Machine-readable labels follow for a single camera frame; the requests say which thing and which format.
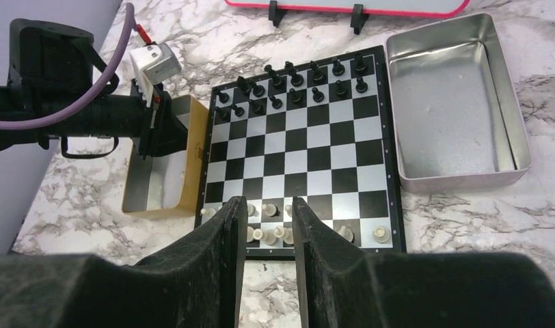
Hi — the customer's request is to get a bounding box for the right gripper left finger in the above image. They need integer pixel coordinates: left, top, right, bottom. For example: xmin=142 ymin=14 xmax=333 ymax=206
xmin=0 ymin=196 xmax=247 ymax=327

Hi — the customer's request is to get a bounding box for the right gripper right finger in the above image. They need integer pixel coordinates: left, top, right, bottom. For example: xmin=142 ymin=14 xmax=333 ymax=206
xmin=292 ymin=197 xmax=555 ymax=327

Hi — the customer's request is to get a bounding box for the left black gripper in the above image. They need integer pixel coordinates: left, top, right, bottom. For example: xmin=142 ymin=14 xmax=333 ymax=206
xmin=8 ymin=18 xmax=189 ymax=159

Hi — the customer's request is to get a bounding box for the white pawn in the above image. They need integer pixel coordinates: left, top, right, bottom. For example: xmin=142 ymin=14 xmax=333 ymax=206
xmin=253 ymin=229 xmax=277 ymax=245
xmin=338 ymin=225 xmax=355 ymax=243
xmin=200 ymin=208 xmax=217 ymax=219
xmin=284 ymin=204 xmax=292 ymax=217

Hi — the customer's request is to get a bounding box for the white rook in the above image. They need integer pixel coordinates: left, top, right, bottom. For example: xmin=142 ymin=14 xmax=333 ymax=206
xmin=373 ymin=225 xmax=392 ymax=244

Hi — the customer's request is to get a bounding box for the white chess piece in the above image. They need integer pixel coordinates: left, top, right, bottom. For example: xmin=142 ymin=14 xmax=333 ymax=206
xmin=261 ymin=204 xmax=278 ymax=217
xmin=247 ymin=204 xmax=256 ymax=217

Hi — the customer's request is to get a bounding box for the gold tin with white pieces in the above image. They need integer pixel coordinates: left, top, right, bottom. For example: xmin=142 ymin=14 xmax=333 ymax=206
xmin=121 ymin=94 xmax=209 ymax=219

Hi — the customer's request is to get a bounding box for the black and white chessboard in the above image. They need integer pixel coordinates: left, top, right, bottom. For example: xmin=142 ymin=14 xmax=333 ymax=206
xmin=195 ymin=46 xmax=406 ymax=260

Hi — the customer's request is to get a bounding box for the black easel foot left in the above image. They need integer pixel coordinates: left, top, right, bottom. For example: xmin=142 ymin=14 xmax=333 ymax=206
xmin=268 ymin=0 xmax=288 ymax=27

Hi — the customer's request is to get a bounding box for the black easel foot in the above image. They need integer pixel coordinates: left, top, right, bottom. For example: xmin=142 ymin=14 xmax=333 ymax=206
xmin=268 ymin=0 xmax=288 ymax=27
xmin=350 ymin=3 xmax=370 ymax=35

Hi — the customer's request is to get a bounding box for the empty silver metal tin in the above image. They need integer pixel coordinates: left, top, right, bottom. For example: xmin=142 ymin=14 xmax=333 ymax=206
xmin=385 ymin=13 xmax=532 ymax=193

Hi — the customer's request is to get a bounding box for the black easel foot right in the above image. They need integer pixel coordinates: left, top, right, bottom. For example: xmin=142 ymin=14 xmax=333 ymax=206
xmin=350 ymin=3 xmax=370 ymax=35

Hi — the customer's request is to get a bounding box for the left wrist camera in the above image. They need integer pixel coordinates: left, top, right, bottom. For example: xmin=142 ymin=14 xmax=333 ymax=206
xmin=129 ymin=43 xmax=182 ymax=108

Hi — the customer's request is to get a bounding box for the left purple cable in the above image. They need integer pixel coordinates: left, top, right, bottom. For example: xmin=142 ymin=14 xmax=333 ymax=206
xmin=0 ymin=2 xmax=137 ymax=131

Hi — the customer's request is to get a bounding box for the white board with pink frame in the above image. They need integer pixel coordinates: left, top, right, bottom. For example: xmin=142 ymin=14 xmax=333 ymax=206
xmin=224 ymin=0 xmax=472 ymax=20

